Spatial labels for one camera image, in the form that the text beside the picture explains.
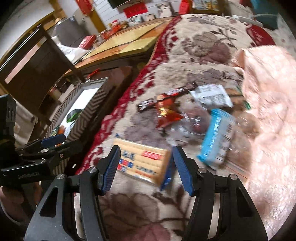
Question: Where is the green black snack packet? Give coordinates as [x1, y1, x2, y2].
[66, 109, 83, 123]

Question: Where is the light blue snack packet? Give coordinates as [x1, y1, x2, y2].
[197, 108, 236, 170]

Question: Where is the blue-edged Hokkaido cracker pack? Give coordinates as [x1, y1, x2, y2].
[113, 138, 173, 190]

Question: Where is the clear bag of red dates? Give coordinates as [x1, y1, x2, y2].
[166, 105, 211, 147]

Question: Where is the red snack packet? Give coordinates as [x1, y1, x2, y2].
[156, 98, 184, 128]

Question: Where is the white grey snack packet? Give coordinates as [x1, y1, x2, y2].
[189, 84, 234, 109]

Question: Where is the brown coffee stick sachet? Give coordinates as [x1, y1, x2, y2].
[137, 82, 198, 113]

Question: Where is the left hand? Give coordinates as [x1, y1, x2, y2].
[1, 186, 30, 225]

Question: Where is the white tray with striped rim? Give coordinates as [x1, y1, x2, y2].
[45, 77, 114, 175]

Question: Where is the dark wooden chair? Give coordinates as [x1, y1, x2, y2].
[0, 24, 86, 142]

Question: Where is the red floral plush blanket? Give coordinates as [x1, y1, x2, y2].
[81, 15, 273, 240]

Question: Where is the red gift box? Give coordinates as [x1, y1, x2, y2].
[79, 35, 96, 50]

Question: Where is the pink quilted blanket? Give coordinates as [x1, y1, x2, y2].
[231, 45, 295, 238]

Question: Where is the wooden coffee table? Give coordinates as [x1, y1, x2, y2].
[74, 17, 173, 75]

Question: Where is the plush toys group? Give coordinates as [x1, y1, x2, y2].
[109, 20, 129, 33]

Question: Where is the framed photo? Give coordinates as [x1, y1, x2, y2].
[128, 15, 142, 26]

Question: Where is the red paper bag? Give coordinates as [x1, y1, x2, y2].
[179, 0, 191, 15]

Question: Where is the teal plastic bag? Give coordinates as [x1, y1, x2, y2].
[250, 0, 278, 30]

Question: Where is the red wall banner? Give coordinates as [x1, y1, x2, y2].
[123, 1, 148, 18]

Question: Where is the wedding photo frame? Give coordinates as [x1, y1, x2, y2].
[156, 2, 173, 18]

